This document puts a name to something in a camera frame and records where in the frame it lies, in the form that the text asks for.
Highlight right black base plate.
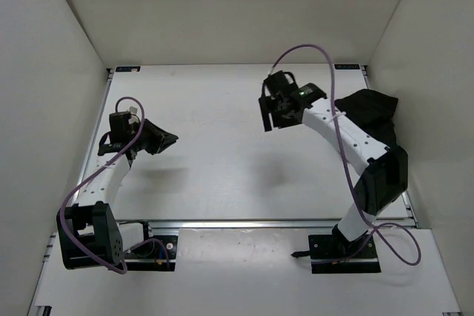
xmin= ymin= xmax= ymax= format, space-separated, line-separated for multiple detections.
xmin=291 ymin=235 xmax=381 ymax=275

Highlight black pleated skirt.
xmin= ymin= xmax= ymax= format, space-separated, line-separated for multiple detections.
xmin=335 ymin=89 xmax=398 ymax=148

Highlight right blue corner label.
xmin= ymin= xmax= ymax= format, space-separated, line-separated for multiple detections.
xmin=334 ymin=64 xmax=360 ymax=70

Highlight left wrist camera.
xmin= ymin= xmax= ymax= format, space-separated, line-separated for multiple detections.
xmin=98 ymin=111 xmax=140 ymax=156

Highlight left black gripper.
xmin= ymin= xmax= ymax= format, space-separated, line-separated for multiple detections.
xmin=131 ymin=116 xmax=179 ymax=154

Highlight aluminium rail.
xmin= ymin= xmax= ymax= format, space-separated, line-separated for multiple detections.
xmin=146 ymin=218 xmax=418 ymax=231

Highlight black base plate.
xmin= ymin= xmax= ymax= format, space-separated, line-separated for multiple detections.
xmin=291 ymin=235 xmax=381 ymax=275
xmin=119 ymin=221 xmax=178 ymax=272

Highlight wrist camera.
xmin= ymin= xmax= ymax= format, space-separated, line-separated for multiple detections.
xmin=263 ymin=70 xmax=298 ymax=98
xmin=98 ymin=111 xmax=140 ymax=156

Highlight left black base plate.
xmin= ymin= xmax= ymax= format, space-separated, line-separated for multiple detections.
xmin=119 ymin=221 xmax=178 ymax=272

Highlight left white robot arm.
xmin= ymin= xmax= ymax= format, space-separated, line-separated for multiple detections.
xmin=56 ymin=112 xmax=178 ymax=273

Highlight left blue corner label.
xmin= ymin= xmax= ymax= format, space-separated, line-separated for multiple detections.
xmin=115 ymin=66 xmax=141 ymax=73

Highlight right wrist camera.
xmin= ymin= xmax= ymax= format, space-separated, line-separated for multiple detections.
xmin=263 ymin=70 xmax=298 ymax=98

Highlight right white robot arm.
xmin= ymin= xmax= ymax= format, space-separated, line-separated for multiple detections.
xmin=258 ymin=83 xmax=407 ymax=258

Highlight blue corner label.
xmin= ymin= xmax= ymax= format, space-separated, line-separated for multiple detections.
xmin=334 ymin=64 xmax=360 ymax=70
xmin=115 ymin=66 xmax=141 ymax=73

